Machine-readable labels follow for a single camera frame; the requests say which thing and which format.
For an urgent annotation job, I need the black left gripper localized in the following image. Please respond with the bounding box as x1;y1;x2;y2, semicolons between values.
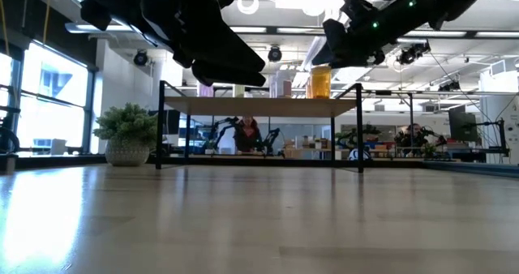
141;0;267;88

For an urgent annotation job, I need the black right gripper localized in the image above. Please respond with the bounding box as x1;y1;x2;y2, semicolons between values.
312;6;405;68

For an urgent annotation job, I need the short wide orange pill bottle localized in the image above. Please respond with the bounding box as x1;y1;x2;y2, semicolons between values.
310;65;332;100

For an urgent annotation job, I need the black ceiling spotlight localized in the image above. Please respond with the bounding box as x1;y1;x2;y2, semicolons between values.
437;80;461;92
133;49;149;67
267;45;283;63

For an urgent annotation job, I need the black spotlight cluster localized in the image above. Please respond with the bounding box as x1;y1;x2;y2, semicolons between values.
396;41;432;66

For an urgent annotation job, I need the person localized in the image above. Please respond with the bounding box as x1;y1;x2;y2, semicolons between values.
395;122;431;153
233;117;264;153

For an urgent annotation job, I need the blue white round object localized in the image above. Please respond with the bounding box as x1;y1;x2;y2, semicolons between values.
347;148;373;163

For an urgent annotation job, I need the green potted plant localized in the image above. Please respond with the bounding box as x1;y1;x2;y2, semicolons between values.
92;101;159;168

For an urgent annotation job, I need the black monitor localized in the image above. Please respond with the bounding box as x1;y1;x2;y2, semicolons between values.
448;110;479;143

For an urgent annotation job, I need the long ceiling light bar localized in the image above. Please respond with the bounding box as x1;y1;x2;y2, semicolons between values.
64;21;519;40

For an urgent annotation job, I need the large window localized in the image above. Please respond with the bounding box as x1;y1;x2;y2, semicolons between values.
0;42;98;156

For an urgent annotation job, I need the white ring lamp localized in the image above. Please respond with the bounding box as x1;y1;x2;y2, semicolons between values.
236;0;261;16

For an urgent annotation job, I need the wooden shelf black metal frame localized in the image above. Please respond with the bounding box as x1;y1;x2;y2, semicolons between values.
156;79;365;173

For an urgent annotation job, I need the black metal table frame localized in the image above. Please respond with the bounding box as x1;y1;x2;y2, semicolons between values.
0;154;519;179

